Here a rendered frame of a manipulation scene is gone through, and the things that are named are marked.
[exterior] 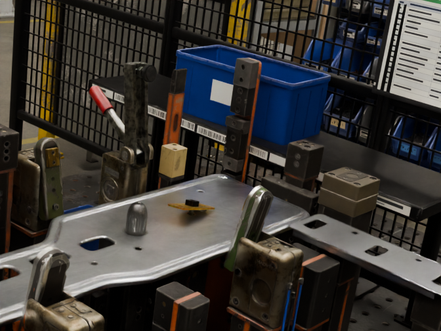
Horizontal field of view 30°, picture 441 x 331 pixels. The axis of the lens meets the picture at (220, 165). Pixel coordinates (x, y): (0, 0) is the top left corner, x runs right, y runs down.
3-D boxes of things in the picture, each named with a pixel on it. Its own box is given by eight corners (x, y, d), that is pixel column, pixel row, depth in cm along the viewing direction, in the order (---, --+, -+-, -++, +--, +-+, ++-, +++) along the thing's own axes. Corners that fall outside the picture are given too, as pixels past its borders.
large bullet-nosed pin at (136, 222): (134, 246, 125) (138, 207, 123) (119, 239, 127) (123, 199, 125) (148, 242, 127) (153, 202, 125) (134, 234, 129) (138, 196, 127)
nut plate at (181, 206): (184, 210, 131) (184, 203, 131) (166, 205, 133) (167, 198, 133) (216, 209, 138) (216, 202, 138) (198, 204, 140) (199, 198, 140)
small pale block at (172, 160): (153, 331, 157) (174, 151, 145) (140, 323, 159) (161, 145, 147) (165, 326, 159) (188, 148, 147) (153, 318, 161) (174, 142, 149)
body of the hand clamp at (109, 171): (108, 341, 151) (126, 163, 140) (84, 326, 155) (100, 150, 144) (132, 331, 156) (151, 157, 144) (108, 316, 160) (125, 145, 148)
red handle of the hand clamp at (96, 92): (132, 154, 140) (86, 85, 144) (126, 161, 141) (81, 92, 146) (150, 150, 143) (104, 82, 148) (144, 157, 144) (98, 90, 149)
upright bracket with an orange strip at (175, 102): (147, 318, 161) (176, 70, 144) (142, 315, 162) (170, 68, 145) (158, 314, 163) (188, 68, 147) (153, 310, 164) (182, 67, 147)
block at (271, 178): (286, 340, 160) (312, 198, 150) (239, 314, 167) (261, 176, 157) (295, 335, 162) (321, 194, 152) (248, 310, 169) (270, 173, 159)
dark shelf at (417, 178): (418, 223, 145) (421, 208, 144) (86, 90, 198) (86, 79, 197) (471, 198, 161) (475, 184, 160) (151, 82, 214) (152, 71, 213)
